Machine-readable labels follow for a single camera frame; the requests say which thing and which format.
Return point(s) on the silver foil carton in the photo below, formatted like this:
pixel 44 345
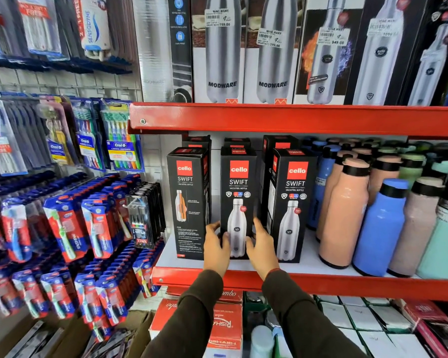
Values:
pixel 153 52

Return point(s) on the blue toothbrush pack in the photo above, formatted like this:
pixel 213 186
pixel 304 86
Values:
pixel 86 141

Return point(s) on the person's right forearm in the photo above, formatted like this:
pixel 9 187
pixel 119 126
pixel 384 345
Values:
pixel 306 324

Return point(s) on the black bottle box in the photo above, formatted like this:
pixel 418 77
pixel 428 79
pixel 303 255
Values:
pixel 184 169
pixel 296 171
pixel 239 171

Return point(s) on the person's right hand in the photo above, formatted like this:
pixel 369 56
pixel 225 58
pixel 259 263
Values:
pixel 263 257

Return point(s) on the person's left forearm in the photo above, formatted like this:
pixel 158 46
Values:
pixel 190 320

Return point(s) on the rack of red blue toothbrush packs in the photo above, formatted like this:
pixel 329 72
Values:
pixel 67 227

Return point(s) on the red white combo carton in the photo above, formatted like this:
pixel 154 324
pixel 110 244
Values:
pixel 227 324
pixel 231 295

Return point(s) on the white steel flask carton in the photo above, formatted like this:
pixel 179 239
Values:
pixel 222 59
pixel 276 63

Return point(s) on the group of pastel water bottles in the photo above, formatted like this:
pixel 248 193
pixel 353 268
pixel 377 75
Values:
pixel 380 227

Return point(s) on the group of dark red cartons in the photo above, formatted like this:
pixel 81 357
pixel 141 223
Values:
pixel 433 320

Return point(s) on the person's left hand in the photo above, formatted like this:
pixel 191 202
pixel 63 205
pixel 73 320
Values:
pixel 216 253

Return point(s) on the steel bottle lid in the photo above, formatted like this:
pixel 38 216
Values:
pixel 273 318

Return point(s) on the green multicolour toothbrush pack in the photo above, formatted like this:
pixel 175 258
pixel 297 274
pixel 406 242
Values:
pixel 121 145

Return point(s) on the row of clear toothbrush packs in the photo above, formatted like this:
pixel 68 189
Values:
pixel 37 26

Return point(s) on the white bottle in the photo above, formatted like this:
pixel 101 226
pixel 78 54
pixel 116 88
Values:
pixel 261 343

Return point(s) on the pink yellow toothbrush pack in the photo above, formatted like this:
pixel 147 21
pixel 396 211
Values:
pixel 58 137

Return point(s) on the pile of dark packets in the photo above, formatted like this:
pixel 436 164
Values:
pixel 108 344

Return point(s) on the red wrist thread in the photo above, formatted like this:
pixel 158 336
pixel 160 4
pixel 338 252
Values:
pixel 273 271

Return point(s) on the black flame print flask carton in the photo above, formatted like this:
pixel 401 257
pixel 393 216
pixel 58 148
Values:
pixel 324 70

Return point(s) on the white toothpaste pack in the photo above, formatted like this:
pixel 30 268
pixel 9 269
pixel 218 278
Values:
pixel 93 29

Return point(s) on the stack of black toothbrush packs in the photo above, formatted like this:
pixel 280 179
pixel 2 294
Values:
pixel 145 216

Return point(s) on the large black flask carton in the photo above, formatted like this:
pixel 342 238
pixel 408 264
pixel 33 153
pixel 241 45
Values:
pixel 429 70
pixel 377 63

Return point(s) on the red metal shelf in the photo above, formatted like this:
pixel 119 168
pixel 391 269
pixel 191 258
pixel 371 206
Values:
pixel 358 287
pixel 283 119

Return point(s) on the brown cardboard carton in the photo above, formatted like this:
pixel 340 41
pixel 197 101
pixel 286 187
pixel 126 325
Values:
pixel 78 331

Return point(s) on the group of green white cartons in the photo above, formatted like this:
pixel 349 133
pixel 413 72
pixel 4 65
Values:
pixel 358 320

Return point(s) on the row of black boxes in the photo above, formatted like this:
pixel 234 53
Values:
pixel 280 142

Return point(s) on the row of grey toothbrush packs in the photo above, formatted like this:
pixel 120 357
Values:
pixel 3 137

